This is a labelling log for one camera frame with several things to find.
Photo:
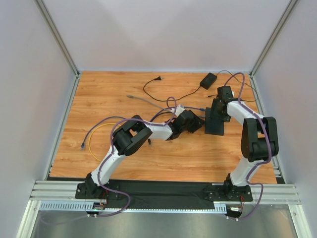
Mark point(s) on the black power adapter brick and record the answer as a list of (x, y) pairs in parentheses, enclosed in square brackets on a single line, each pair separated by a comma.
[(208, 81)]

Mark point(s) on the black network switch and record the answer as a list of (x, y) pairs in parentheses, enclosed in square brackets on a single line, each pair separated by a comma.
[(213, 126)]

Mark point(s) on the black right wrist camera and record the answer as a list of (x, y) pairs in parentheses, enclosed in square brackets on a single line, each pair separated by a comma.
[(224, 93)]

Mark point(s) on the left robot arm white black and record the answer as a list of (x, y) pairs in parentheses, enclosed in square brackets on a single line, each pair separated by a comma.
[(126, 138)]

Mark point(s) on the aluminium frame post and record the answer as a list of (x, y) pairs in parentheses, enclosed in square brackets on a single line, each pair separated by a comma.
[(274, 35), (56, 34)]

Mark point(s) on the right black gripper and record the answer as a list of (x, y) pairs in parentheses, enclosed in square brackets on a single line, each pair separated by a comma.
[(215, 114)]

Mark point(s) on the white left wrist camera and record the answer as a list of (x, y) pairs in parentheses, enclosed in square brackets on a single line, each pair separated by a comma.
[(178, 110)]

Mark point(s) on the right aluminium frame post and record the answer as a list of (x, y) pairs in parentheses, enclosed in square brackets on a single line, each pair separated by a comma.
[(274, 35)]

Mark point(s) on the left aluminium frame post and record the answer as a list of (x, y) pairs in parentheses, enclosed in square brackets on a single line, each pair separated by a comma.
[(56, 34)]

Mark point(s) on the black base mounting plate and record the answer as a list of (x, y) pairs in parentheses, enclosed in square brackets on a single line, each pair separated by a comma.
[(166, 192)]

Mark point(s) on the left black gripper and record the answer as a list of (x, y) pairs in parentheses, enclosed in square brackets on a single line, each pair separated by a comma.
[(195, 123)]

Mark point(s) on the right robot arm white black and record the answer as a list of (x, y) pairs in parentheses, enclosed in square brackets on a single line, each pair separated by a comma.
[(259, 142)]

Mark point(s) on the grey slotted cable duct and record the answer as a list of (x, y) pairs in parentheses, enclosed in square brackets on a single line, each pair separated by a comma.
[(90, 206)]

